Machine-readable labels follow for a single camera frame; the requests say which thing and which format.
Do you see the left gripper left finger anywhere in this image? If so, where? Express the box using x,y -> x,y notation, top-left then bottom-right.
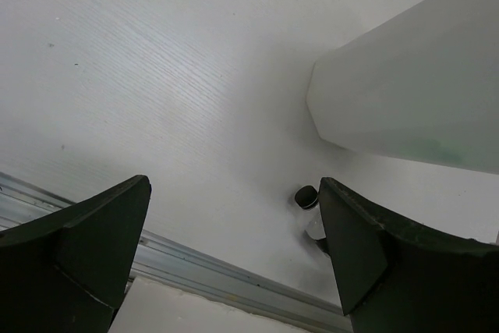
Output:
1,175 -> 152,332

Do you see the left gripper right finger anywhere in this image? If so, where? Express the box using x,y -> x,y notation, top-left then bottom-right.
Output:
319,177 -> 498,332

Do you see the white octagonal bin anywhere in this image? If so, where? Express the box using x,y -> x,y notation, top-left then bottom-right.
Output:
306,0 -> 498,173

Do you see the clear bottle black label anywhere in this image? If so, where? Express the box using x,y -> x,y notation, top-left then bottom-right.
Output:
294,185 -> 326,241

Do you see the aluminium table rail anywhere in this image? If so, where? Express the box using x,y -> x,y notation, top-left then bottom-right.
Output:
1,174 -> 352,332

